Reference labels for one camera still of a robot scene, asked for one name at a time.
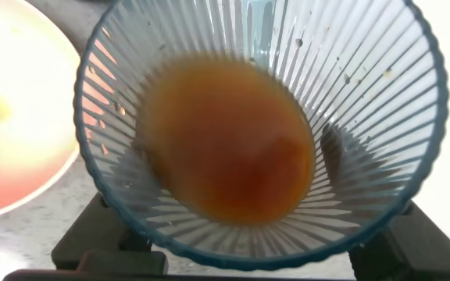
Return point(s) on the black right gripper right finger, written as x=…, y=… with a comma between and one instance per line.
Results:
x=416, y=250

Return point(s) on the orange-brown liquid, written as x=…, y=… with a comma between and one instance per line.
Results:
x=225, y=144

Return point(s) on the transparent blue ribbed cup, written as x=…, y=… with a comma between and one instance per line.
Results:
x=365, y=97

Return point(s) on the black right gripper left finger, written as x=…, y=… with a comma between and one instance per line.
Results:
x=92, y=234

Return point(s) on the pink plastic bowl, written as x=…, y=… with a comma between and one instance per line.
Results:
x=14, y=117

